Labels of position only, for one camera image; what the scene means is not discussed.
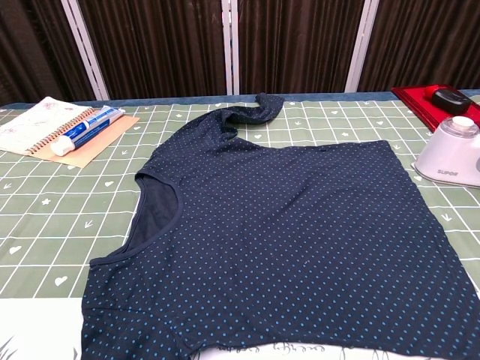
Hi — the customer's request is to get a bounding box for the white handheld garment steamer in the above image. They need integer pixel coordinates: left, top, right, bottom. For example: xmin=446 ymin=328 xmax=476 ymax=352
xmin=413 ymin=115 xmax=480 ymax=185

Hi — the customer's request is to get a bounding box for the navy blue polka dot shirt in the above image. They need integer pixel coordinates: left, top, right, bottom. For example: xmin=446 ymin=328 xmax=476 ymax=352
xmin=79 ymin=92 xmax=480 ymax=360

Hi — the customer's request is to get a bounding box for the green checkered tablecloth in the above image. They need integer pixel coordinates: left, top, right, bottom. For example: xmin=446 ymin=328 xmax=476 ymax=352
xmin=0 ymin=88 xmax=480 ymax=300

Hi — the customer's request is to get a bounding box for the dark brown pleated curtain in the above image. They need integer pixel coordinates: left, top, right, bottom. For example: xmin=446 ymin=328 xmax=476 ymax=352
xmin=0 ymin=0 xmax=480 ymax=107

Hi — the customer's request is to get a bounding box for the blue and white toothpaste tube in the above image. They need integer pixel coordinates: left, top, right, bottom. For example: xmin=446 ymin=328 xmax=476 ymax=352
xmin=49 ymin=105 xmax=125 ymax=157

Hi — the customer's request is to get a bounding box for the red wooden tray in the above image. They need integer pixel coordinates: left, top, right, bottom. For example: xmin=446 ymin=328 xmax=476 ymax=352
xmin=391 ymin=85 xmax=480 ymax=134

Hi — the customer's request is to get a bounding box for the spiral bound notebook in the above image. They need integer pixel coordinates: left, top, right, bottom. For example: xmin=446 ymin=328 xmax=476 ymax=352
xmin=0 ymin=96 xmax=95 ymax=155

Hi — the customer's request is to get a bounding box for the black rectangular case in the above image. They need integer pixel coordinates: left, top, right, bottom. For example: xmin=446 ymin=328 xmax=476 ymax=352
xmin=430 ymin=88 xmax=473 ymax=116

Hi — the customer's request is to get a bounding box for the white screen frame post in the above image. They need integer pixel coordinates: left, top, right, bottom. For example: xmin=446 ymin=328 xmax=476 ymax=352
xmin=60 ymin=0 xmax=111 ymax=101
xmin=343 ymin=0 xmax=380 ymax=94
xmin=220 ymin=0 xmax=241 ymax=96

